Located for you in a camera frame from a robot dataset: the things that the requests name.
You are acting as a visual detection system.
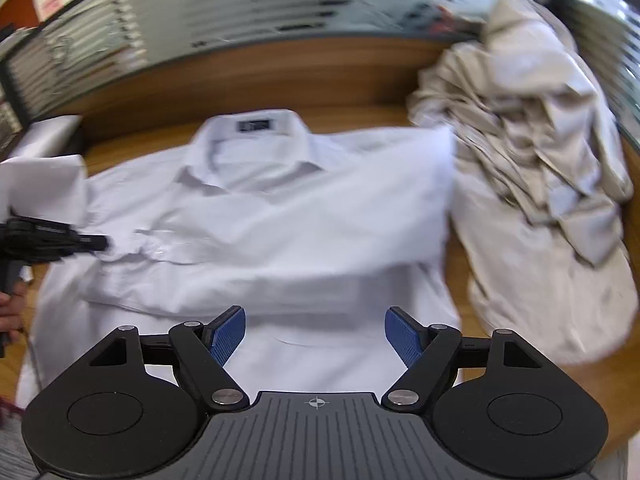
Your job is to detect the white dress shirt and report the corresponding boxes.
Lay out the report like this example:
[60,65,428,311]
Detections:
[0,107,464,411]

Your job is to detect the crumpled beige garment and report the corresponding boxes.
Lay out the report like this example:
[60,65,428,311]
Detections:
[406,0,640,367]

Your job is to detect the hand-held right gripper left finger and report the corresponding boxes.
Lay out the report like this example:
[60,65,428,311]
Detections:
[87,305,251,413]

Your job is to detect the person's knitted sweater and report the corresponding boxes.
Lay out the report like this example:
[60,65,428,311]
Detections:
[0,394,42,480]

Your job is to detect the person's left hand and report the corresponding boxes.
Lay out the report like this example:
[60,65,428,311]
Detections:
[0,281,28,339]

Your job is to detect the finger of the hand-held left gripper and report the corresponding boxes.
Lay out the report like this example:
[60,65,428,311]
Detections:
[71,234,110,262]

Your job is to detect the frosted striped glass partition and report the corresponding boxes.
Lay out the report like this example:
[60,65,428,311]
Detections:
[0,0,640,133]

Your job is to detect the folded dark grey garment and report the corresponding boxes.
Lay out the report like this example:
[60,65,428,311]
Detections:
[70,117,87,158]

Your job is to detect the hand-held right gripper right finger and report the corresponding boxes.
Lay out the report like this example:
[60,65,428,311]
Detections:
[380,306,544,412]

